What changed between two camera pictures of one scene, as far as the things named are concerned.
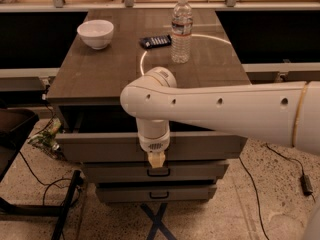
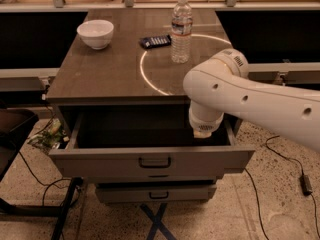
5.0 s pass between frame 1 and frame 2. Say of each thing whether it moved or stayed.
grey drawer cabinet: stayed
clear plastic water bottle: stayed
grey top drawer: moved
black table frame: stayed
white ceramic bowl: stayed
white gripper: moved
